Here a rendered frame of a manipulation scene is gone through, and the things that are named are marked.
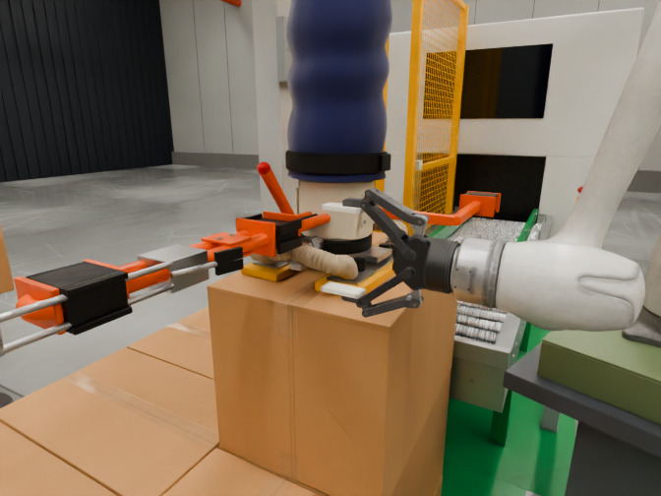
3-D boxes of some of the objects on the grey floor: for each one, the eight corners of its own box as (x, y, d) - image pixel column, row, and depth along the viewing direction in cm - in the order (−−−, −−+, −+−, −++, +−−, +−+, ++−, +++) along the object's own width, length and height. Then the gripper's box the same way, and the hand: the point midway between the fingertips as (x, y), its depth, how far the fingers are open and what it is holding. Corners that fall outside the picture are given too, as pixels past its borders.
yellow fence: (440, 272, 383) (459, 7, 325) (451, 273, 378) (473, 6, 320) (391, 323, 285) (407, -42, 226) (406, 326, 280) (426, -46, 222)
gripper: (458, 181, 53) (311, 171, 63) (444, 360, 60) (313, 326, 70) (471, 174, 60) (335, 167, 70) (456, 338, 67) (334, 309, 77)
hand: (330, 248), depth 70 cm, fingers open, 13 cm apart
